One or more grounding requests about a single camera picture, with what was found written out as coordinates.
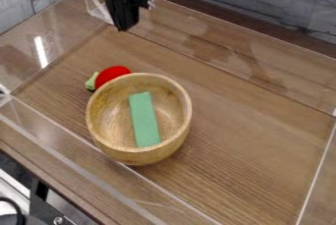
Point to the black metal table leg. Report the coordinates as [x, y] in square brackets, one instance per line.
[40, 208]

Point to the red plush fruit green stem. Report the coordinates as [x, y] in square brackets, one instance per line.
[102, 77]

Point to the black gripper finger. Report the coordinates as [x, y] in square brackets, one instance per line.
[124, 15]

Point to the round wooden bowl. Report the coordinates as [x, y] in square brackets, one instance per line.
[110, 123]

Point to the green rectangular block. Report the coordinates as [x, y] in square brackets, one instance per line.
[144, 123]

